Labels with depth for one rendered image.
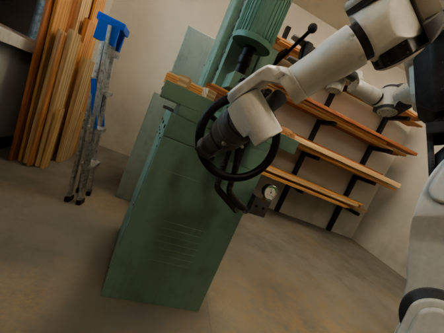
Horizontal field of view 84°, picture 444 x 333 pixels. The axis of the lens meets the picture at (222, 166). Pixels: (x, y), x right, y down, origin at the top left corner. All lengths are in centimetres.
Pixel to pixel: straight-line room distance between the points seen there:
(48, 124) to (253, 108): 194
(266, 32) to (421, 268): 93
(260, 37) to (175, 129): 50
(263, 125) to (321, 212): 393
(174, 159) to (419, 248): 77
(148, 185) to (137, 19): 285
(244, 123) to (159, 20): 315
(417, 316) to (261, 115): 54
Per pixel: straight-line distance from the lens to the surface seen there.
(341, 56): 46
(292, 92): 47
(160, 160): 96
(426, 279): 77
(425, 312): 73
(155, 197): 100
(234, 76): 110
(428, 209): 73
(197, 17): 361
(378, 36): 48
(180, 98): 94
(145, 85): 345
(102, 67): 172
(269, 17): 116
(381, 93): 130
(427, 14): 55
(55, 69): 221
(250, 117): 48
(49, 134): 231
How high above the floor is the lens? 82
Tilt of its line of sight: 8 degrees down
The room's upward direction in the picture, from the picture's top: 23 degrees clockwise
